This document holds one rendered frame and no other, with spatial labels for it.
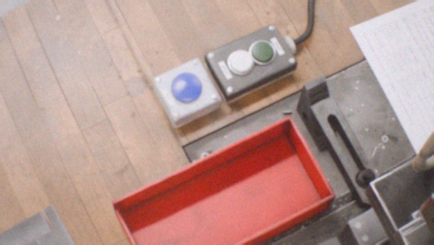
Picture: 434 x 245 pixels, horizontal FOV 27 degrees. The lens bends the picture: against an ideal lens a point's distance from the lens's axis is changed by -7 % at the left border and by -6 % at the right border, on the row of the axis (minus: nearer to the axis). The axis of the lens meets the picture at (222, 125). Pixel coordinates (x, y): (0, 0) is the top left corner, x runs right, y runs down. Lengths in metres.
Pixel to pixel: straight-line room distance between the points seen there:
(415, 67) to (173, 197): 0.39
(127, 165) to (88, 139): 0.06
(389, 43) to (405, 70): 0.05
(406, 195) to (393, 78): 0.34
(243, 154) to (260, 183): 0.04
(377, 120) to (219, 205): 0.25
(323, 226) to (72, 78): 0.39
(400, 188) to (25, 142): 0.52
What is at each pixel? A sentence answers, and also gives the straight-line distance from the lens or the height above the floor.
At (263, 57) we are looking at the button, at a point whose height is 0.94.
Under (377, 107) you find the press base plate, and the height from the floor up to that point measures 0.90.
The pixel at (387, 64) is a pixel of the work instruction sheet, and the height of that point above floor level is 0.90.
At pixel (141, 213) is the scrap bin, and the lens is 1.21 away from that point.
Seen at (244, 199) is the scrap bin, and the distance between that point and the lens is 1.22.
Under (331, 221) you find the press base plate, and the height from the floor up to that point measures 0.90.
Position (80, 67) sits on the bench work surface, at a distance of 1.29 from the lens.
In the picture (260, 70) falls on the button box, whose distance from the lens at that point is 1.25.
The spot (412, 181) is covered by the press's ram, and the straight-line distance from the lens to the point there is 1.01.
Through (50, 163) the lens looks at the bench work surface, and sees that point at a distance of 1.25.
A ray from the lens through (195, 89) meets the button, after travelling 1.23.
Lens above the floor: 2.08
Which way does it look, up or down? 70 degrees down
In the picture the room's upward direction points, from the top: 7 degrees clockwise
